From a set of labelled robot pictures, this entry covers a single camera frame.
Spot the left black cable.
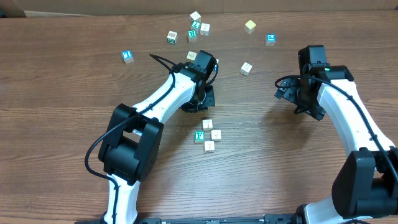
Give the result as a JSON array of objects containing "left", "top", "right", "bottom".
[{"left": 84, "top": 54, "right": 220, "bottom": 224}]

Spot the black cable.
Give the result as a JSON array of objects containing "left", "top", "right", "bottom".
[
  {"left": 274, "top": 74, "right": 398, "bottom": 187},
  {"left": 84, "top": 54, "right": 220, "bottom": 224}
]

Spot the green R letter block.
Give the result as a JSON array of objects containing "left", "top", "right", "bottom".
[{"left": 187, "top": 30, "right": 197, "bottom": 43}]

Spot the blue bottom wooden block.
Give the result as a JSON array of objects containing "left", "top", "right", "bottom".
[{"left": 204, "top": 141, "right": 215, "bottom": 153}]

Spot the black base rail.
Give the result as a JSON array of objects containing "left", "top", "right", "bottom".
[{"left": 133, "top": 213, "right": 306, "bottom": 224}]

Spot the plain wooden picture block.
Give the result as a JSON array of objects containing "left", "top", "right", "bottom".
[{"left": 202, "top": 119, "right": 213, "bottom": 131}]

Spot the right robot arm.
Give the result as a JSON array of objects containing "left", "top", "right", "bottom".
[{"left": 275, "top": 45, "right": 397, "bottom": 223}]

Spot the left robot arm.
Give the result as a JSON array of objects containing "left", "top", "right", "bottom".
[{"left": 98, "top": 50, "right": 218, "bottom": 223}]

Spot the yellow side wooden block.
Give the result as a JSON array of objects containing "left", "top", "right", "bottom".
[{"left": 187, "top": 51, "right": 197, "bottom": 62}]

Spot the green L letter block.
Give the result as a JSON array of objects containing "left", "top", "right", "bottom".
[{"left": 190, "top": 21, "right": 201, "bottom": 32}]

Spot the green side B block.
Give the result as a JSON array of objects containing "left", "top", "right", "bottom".
[{"left": 167, "top": 30, "right": 178, "bottom": 45}]

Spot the green F letter block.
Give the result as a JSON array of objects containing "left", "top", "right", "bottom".
[{"left": 195, "top": 131, "right": 205, "bottom": 143}]

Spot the right black cable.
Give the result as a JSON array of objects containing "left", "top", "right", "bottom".
[{"left": 274, "top": 74, "right": 398, "bottom": 187}]

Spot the yellow top block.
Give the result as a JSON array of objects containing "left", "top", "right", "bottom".
[{"left": 244, "top": 20, "right": 256, "bottom": 34}]

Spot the cardboard strip at back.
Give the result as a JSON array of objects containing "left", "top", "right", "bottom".
[{"left": 1, "top": 0, "right": 397, "bottom": 17}]

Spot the blue P letter block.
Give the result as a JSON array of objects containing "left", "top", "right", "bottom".
[{"left": 265, "top": 34, "right": 276, "bottom": 47}]

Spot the top plain wooden block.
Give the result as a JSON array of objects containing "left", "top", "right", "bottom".
[{"left": 190, "top": 11, "right": 201, "bottom": 22}]

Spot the wooden X block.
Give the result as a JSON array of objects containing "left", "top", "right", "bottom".
[{"left": 200, "top": 23, "right": 210, "bottom": 36}]

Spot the blue top letter block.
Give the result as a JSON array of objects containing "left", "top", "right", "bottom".
[{"left": 121, "top": 50, "right": 134, "bottom": 63}]

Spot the blue side wooden block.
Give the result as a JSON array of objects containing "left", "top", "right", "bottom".
[{"left": 213, "top": 59, "right": 219, "bottom": 71}]

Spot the plain tilted wooden block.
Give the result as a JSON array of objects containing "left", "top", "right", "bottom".
[{"left": 240, "top": 62, "right": 252, "bottom": 76}]

